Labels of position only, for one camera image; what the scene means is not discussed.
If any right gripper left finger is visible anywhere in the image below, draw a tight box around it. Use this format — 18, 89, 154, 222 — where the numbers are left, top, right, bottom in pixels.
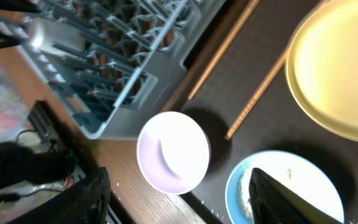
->
8, 167, 111, 224

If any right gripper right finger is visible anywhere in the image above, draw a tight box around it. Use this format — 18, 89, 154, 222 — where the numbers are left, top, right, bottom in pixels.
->
249, 168, 338, 224

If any light blue bowl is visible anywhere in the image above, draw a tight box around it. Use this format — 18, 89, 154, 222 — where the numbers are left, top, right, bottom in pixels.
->
225, 151, 345, 223

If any pink white bowl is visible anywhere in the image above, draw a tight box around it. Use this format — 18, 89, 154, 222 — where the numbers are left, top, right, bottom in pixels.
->
137, 111, 211, 195

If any wooden chopstick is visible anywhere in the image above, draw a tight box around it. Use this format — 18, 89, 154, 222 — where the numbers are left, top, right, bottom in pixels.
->
188, 0, 259, 100
225, 49, 288, 140

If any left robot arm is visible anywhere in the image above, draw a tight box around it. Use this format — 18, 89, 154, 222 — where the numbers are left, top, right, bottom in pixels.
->
0, 142, 75, 189

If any dark brown serving tray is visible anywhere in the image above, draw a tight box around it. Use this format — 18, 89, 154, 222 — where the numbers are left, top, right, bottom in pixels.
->
167, 1, 358, 223

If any grey plastic dish rack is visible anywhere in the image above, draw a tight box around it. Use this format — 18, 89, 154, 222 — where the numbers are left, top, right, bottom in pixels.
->
0, 0, 223, 140

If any yellow round plate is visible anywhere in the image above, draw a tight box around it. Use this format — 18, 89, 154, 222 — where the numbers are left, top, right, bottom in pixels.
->
285, 0, 358, 141

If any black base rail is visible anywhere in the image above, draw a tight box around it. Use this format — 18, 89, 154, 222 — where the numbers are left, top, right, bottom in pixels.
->
27, 100, 72, 152

